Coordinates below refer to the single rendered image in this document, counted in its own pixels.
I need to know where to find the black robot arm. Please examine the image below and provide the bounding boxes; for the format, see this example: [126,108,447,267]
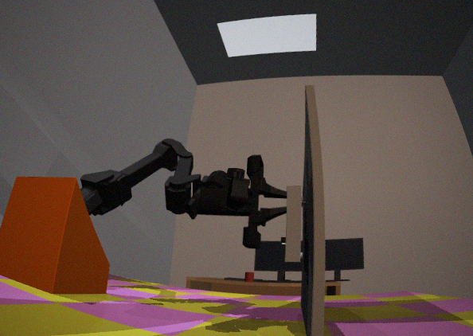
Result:
[80,139,250,219]

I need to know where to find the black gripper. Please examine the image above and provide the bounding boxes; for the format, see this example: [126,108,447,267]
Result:
[217,154,287,248]

